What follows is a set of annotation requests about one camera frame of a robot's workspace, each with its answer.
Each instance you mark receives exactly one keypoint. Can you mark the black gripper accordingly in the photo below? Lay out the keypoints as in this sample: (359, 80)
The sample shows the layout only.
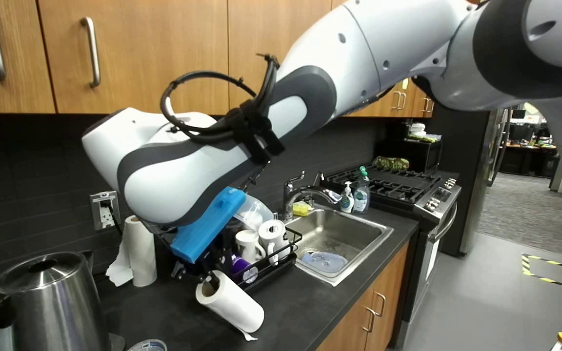
(218, 259)

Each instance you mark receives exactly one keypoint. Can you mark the white paper towel roll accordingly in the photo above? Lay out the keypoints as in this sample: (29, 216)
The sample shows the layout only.
(234, 304)

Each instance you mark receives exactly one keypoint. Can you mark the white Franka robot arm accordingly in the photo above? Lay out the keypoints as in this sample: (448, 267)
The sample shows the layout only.
(370, 51)

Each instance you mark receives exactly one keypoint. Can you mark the plain white mug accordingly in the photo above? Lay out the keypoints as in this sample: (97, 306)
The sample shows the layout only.
(271, 234)

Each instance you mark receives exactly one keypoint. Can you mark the clear plastic food container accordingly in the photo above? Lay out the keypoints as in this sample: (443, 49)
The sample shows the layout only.
(253, 210)

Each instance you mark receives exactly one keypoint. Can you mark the yellow sponge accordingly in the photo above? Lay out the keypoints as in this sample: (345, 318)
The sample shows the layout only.
(300, 209)

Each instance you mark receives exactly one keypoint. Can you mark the chrome main faucet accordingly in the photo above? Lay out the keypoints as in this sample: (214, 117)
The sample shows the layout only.
(296, 191)

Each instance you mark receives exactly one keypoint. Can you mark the stainless steel sink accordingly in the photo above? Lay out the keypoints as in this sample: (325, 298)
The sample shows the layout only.
(351, 236)

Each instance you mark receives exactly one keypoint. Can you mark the white soap pump bottle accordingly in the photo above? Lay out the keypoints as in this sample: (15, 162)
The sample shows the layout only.
(345, 199)

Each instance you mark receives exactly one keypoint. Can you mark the stainless steel electric kettle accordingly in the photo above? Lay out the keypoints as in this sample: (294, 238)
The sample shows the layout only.
(46, 298)

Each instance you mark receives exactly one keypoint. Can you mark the black gas stove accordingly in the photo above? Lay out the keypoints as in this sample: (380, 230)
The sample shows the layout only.
(400, 185)

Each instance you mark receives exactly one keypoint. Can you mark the black countertop box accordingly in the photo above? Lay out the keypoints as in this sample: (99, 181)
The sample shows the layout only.
(417, 156)

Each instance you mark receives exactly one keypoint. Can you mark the wooden upper cabinet door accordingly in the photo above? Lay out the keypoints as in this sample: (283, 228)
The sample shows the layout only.
(253, 31)
(163, 39)
(7, 90)

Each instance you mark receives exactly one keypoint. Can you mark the black refrigerator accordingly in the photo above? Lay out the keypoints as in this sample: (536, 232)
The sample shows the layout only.
(466, 181)

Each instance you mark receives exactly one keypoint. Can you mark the yellow black floor tape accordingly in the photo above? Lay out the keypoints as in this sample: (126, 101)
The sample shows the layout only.
(550, 281)

